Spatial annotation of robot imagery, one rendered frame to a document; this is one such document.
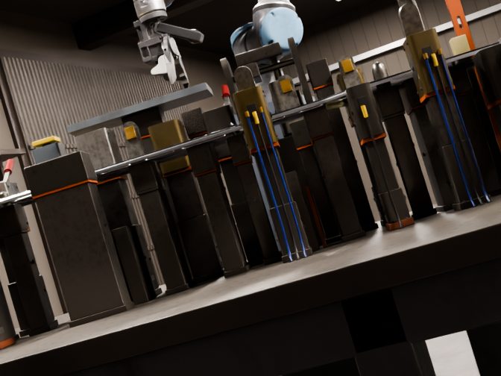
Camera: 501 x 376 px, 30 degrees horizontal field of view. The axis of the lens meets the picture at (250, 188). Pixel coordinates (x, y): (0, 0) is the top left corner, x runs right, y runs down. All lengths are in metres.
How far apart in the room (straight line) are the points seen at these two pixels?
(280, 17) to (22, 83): 4.65
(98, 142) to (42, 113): 4.87
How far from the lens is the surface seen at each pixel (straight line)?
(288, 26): 2.49
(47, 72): 7.33
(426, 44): 1.82
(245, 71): 1.90
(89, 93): 7.76
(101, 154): 2.20
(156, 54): 2.39
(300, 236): 1.80
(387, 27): 10.80
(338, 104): 2.12
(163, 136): 2.18
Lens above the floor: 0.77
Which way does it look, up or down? 3 degrees up
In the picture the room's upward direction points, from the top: 17 degrees counter-clockwise
